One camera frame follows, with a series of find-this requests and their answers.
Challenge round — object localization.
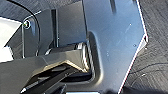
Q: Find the white wardrobe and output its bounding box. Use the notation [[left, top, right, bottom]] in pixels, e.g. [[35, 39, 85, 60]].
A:
[[0, 16, 25, 64]]

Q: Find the thin dark cable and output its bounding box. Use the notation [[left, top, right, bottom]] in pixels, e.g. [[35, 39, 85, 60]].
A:
[[6, 0, 39, 22]]

